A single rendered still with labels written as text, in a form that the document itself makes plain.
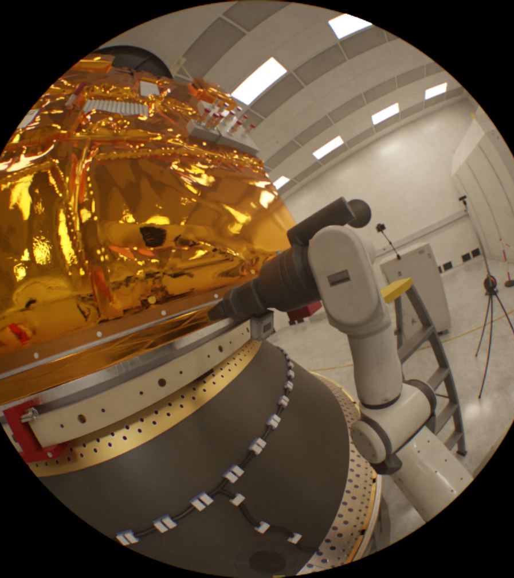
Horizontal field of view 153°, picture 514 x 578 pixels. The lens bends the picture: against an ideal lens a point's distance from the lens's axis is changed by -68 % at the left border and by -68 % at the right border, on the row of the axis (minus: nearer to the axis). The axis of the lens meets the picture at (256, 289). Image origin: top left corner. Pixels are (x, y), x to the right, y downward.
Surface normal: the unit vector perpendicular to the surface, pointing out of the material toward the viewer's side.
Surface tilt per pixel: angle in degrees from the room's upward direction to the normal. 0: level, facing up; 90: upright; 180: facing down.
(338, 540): 43
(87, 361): 90
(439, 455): 31
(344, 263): 88
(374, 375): 78
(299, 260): 73
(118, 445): 62
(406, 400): 27
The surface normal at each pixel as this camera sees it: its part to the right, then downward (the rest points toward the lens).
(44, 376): 0.66, -0.33
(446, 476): -0.20, -0.87
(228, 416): 0.51, -0.75
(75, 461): 0.31, -0.69
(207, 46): 0.39, 0.92
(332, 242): -0.66, 0.19
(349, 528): 0.22, -0.92
